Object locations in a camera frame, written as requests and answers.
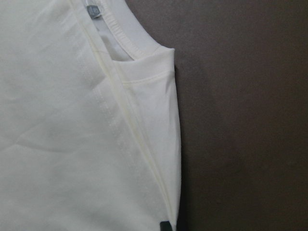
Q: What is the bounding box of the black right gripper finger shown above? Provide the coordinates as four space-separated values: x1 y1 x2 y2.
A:
160 221 172 231

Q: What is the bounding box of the cream long-sleeve cat shirt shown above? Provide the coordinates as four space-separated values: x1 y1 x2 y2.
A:
0 0 181 231

